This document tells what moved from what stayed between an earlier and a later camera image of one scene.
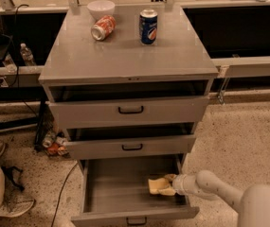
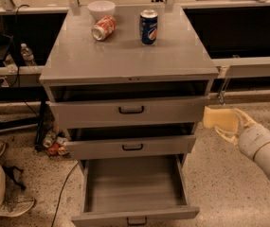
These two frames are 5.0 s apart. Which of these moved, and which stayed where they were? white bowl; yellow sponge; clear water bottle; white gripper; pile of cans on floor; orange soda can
Moved: white gripper; yellow sponge
Stayed: white bowl; orange soda can; pile of cans on floor; clear water bottle
